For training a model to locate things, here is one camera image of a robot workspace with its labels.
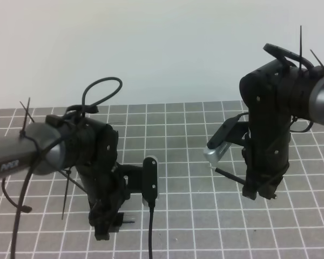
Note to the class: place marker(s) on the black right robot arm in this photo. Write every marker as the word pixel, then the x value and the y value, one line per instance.
pixel 307 96

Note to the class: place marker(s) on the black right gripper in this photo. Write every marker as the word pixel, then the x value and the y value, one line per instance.
pixel 267 92

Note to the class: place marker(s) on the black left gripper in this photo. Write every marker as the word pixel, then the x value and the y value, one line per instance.
pixel 103 176

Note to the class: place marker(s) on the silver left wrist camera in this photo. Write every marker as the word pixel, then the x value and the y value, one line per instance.
pixel 150 191

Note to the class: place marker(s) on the grey grid tablecloth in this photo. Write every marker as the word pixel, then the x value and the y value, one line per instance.
pixel 199 213

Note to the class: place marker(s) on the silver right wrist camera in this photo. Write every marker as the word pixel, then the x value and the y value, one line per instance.
pixel 217 146

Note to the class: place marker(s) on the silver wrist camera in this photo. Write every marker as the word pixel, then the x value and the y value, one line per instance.
pixel 150 191
pixel 217 146

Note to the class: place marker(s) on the black pen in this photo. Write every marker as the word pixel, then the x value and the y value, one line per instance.
pixel 228 175

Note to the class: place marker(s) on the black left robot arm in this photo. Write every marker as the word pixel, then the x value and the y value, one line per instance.
pixel 47 147

